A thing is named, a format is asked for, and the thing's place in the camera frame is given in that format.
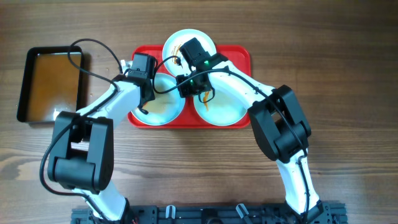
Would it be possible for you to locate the white plate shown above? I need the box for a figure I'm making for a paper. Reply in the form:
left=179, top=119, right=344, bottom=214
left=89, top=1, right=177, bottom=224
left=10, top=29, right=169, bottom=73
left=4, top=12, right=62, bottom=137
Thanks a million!
left=193, top=88, right=247, bottom=126
left=131, top=73, right=185, bottom=126
left=162, top=29, right=217, bottom=76

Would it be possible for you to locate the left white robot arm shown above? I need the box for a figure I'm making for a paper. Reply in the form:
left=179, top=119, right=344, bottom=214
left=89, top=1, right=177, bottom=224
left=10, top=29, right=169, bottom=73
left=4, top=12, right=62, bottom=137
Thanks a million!
left=40, top=53, right=157, bottom=223

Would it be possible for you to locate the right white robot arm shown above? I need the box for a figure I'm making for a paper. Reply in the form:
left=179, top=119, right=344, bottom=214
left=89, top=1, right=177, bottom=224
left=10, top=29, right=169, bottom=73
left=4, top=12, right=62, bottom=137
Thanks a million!
left=177, top=38, right=320, bottom=223

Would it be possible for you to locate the red plastic tray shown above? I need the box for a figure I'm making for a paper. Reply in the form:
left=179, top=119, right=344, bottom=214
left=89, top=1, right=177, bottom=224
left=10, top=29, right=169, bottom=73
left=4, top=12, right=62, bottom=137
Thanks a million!
left=127, top=45, right=251, bottom=129

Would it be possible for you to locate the black water basin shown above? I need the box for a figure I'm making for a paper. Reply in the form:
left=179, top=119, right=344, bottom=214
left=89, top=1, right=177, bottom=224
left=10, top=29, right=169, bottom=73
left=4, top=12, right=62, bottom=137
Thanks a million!
left=16, top=46, right=85, bottom=123

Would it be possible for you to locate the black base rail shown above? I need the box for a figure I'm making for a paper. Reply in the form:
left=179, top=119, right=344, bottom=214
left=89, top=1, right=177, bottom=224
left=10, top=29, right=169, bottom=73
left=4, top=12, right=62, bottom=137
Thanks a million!
left=70, top=202, right=348, bottom=224

